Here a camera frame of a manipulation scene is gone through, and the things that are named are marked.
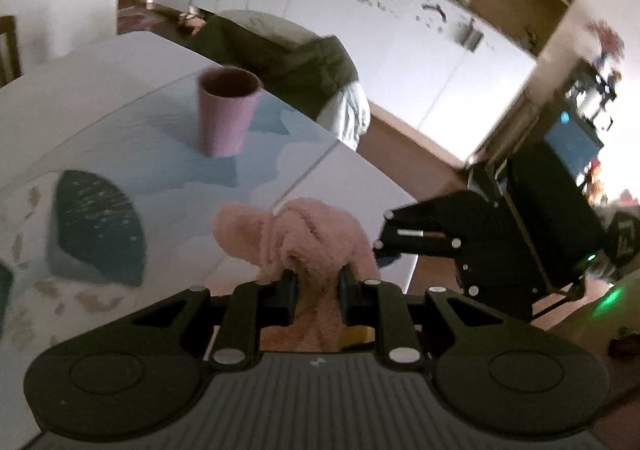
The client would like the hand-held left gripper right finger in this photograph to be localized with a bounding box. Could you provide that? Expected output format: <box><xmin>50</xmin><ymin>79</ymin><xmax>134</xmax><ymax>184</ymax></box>
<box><xmin>337</xmin><ymin>266</ymin><xmax>507</xmax><ymax>374</ymax></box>

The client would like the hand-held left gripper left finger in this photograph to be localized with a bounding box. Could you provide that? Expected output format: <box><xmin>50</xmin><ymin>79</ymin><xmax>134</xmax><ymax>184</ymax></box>
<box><xmin>128</xmin><ymin>271</ymin><xmax>299</xmax><ymax>372</ymax></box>

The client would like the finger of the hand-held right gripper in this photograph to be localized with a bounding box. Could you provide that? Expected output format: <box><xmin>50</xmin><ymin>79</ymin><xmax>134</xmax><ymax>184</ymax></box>
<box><xmin>372</xmin><ymin>230</ymin><xmax>467</xmax><ymax>267</ymax></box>
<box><xmin>382</xmin><ymin>189</ymin><xmax>497</xmax><ymax>233</ymax></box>

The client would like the pink fluffy cloth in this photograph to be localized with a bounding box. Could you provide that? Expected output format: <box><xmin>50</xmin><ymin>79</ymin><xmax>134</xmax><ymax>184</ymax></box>
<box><xmin>214</xmin><ymin>197</ymin><xmax>382</xmax><ymax>352</ymax></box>

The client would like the pink cup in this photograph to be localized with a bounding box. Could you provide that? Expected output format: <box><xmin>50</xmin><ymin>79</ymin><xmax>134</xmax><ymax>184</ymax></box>
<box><xmin>198</xmin><ymin>67</ymin><xmax>264</xmax><ymax>159</ymax></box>

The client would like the computer monitor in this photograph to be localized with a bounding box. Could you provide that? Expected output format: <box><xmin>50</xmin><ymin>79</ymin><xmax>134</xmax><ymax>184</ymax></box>
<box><xmin>542</xmin><ymin>109</ymin><xmax>606</xmax><ymax>182</ymax></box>

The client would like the white cabinet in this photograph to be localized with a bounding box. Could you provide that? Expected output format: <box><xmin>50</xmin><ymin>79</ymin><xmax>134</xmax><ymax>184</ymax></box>
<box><xmin>190</xmin><ymin>0</ymin><xmax>539</xmax><ymax>167</ymax></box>

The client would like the chair with green blanket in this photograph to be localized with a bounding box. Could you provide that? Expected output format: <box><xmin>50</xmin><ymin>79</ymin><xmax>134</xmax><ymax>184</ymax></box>
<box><xmin>192</xmin><ymin>9</ymin><xmax>372</xmax><ymax>152</ymax></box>

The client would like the blue and white printed placemat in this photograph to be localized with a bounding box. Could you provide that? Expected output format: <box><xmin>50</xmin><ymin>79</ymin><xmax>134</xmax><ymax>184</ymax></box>
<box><xmin>0</xmin><ymin>75</ymin><xmax>342</xmax><ymax>346</ymax></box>

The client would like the wooden chair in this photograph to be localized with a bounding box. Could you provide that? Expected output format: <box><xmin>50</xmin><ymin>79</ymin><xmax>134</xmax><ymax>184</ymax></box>
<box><xmin>0</xmin><ymin>15</ymin><xmax>24</xmax><ymax>89</ymax></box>

